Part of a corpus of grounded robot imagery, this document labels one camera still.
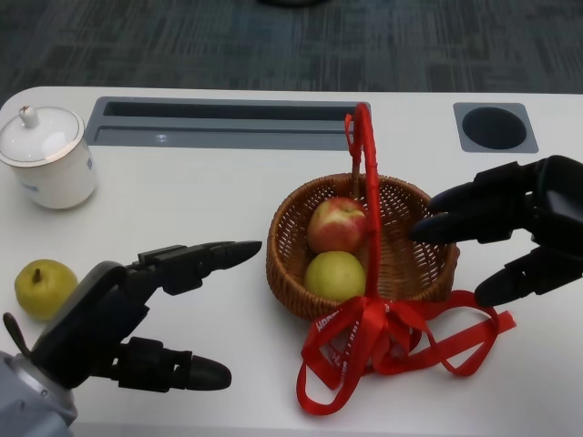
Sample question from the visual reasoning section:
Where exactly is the green apple in basket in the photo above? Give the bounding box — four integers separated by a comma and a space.
303, 250, 367, 302

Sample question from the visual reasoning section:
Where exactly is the red printed ribbon bow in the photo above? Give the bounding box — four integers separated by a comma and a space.
296, 290, 517, 416

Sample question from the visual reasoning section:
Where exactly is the grey table cup holder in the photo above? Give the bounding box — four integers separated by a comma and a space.
453, 102, 539, 154

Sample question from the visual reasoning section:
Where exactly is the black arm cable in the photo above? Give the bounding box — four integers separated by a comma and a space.
3, 311, 34, 361

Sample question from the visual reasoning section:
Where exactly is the white ceramic mug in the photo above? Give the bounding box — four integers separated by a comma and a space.
7, 134, 97, 210

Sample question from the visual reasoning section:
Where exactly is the red apple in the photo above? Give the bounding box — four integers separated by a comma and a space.
306, 196, 369, 255

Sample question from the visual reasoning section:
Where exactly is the brown wicker basket red handle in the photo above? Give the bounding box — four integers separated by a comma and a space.
266, 103, 461, 322

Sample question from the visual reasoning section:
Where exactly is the green pear with stem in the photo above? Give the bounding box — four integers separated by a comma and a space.
14, 259, 79, 322

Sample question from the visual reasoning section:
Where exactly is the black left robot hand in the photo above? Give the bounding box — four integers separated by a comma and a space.
29, 239, 264, 393

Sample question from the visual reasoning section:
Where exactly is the grey table slot tray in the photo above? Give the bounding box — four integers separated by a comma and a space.
86, 96, 371, 151

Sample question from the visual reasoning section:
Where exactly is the white mug lid with knob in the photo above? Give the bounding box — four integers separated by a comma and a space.
0, 104, 86, 168

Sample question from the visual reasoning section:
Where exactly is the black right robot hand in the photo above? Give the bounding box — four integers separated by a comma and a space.
406, 155, 583, 309

